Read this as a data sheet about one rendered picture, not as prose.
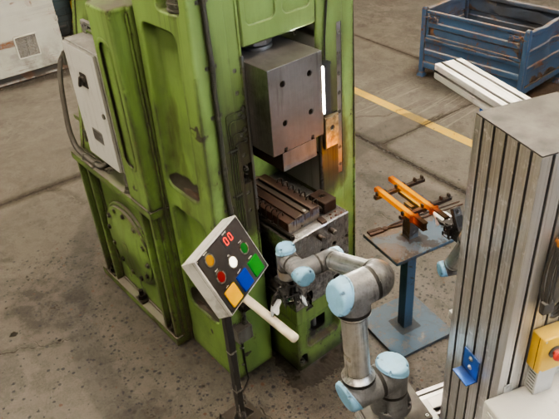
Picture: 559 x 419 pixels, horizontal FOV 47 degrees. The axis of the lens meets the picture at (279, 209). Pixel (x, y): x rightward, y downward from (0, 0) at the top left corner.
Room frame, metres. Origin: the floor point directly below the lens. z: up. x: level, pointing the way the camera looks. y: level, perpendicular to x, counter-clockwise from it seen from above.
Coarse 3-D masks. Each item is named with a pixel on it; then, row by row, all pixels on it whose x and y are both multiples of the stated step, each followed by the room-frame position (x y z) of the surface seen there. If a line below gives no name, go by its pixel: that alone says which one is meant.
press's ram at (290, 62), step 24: (288, 48) 2.67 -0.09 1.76; (312, 48) 2.64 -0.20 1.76; (264, 72) 2.45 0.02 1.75; (288, 72) 2.50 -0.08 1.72; (312, 72) 2.58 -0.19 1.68; (264, 96) 2.46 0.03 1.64; (288, 96) 2.50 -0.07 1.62; (312, 96) 2.58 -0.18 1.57; (264, 120) 2.47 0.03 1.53; (288, 120) 2.49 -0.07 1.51; (312, 120) 2.57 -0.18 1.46; (264, 144) 2.49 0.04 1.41; (288, 144) 2.49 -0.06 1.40
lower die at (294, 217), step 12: (264, 180) 2.84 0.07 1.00; (276, 180) 2.84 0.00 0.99; (264, 192) 2.74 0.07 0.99; (288, 192) 2.72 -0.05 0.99; (264, 204) 2.65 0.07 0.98; (276, 204) 2.63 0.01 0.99; (288, 204) 2.61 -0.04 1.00; (312, 204) 2.60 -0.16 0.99; (276, 216) 2.54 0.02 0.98; (288, 216) 2.53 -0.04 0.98; (300, 216) 2.51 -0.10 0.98; (312, 216) 2.56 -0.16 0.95; (288, 228) 2.47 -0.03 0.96; (300, 228) 2.51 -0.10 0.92
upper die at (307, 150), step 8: (304, 144) 2.54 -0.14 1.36; (312, 144) 2.57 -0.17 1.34; (256, 152) 2.62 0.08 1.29; (264, 152) 2.57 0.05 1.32; (288, 152) 2.48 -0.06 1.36; (296, 152) 2.51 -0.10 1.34; (304, 152) 2.54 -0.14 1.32; (312, 152) 2.57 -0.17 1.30; (272, 160) 2.53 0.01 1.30; (280, 160) 2.48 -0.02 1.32; (288, 160) 2.48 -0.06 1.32; (296, 160) 2.51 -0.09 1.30; (304, 160) 2.54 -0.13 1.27; (280, 168) 2.48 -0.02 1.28; (288, 168) 2.48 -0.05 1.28
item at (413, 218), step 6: (378, 186) 2.78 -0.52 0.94; (378, 192) 2.74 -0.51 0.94; (384, 192) 2.72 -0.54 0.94; (384, 198) 2.69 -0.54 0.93; (390, 198) 2.67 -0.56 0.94; (396, 204) 2.61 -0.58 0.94; (402, 204) 2.61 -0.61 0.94; (402, 210) 2.56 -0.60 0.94; (408, 210) 2.55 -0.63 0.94; (408, 216) 2.51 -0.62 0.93; (414, 216) 2.48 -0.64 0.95; (420, 216) 2.48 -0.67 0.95; (414, 222) 2.48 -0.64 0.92; (420, 222) 2.45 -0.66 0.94; (426, 222) 2.43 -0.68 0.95; (420, 228) 2.44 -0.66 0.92; (426, 228) 2.42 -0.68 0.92
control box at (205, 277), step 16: (224, 224) 2.21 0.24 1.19; (240, 224) 2.24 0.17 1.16; (208, 240) 2.12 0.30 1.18; (240, 240) 2.19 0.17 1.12; (192, 256) 2.03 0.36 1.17; (224, 256) 2.07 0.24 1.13; (240, 256) 2.13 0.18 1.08; (192, 272) 1.97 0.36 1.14; (208, 272) 1.97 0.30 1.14; (224, 272) 2.02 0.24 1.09; (208, 288) 1.94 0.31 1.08; (224, 288) 1.96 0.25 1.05; (240, 288) 2.02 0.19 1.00; (224, 304) 1.91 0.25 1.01
